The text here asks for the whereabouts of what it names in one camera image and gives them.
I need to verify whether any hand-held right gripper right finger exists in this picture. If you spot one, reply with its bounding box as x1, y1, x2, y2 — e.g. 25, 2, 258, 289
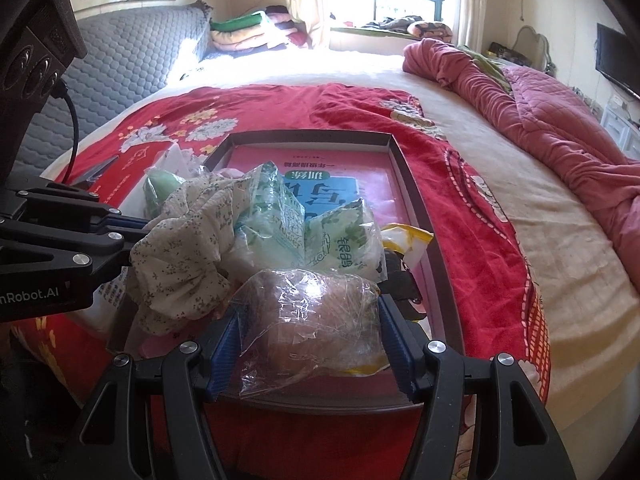
377, 294, 576, 480

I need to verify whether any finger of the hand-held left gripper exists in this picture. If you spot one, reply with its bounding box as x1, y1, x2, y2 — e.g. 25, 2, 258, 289
25, 227, 138, 286
12, 182, 153, 233

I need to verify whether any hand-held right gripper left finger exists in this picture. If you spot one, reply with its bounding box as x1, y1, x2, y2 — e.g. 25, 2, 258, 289
70, 305, 241, 480

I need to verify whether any green sponge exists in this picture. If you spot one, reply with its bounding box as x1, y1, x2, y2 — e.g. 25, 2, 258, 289
142, 142, 211, 216

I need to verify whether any floral fabric hat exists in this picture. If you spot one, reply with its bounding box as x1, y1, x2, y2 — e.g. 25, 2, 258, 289
127, 172, 261, 336

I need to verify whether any brown sponge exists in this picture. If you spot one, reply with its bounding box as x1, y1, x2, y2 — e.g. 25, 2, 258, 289
237, 269, 393, 401

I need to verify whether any yellow and white packet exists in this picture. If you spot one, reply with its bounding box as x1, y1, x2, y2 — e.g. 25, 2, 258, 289
382, 222, 435, 266

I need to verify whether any green leaf print tissue pack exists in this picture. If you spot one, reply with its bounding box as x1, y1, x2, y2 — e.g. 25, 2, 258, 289
300, 197, 388, 283

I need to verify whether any small teal tissue pack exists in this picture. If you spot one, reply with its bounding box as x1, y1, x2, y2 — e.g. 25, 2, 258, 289
234, 160, 307, 268

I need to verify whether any shallow grey box pink inside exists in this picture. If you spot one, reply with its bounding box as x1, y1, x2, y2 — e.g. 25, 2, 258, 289
107, 130, 468, 413

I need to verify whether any red tissue pack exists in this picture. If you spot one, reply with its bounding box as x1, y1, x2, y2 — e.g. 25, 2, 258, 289
60, 141, 173, 333

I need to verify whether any red floral blanket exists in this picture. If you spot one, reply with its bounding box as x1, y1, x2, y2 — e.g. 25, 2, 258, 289
7, 82, 551, 480

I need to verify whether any grey quilted headboard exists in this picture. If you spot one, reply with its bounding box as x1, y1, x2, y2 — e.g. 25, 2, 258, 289
15, 2, 211, 171

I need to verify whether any stack of folded blankets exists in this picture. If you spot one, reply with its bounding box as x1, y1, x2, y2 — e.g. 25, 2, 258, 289
210, 5, 313, 53

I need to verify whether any bed with cream sheet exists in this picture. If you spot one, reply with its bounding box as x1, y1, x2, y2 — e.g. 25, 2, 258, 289
40, 40, 640, 433

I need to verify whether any pink quilt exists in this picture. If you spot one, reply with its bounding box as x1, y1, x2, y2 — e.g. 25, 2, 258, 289
402, 37, 640, 281

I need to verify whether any green striped cloth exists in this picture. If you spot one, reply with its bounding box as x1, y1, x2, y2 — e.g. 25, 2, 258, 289
460, 45, 516, 91

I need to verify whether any cream curtain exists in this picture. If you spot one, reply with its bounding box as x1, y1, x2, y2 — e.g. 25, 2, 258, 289
442, 0, 488, 51
285, 0, 333, 51

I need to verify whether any dark patterned box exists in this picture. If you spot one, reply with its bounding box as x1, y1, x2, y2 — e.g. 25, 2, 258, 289
487, 41, 531, 66

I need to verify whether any white drawer unit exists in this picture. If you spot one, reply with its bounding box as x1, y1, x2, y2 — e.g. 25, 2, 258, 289
600, 97, 640, 161

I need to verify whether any patterned blanket pile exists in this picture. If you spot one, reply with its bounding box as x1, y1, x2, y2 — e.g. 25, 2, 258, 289
360, 15, 453, 41

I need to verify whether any black television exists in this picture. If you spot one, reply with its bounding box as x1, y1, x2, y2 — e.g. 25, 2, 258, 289
595, 22, 640, 101

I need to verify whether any black cable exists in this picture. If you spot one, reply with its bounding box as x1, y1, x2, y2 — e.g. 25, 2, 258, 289
57, 80, 81, 168

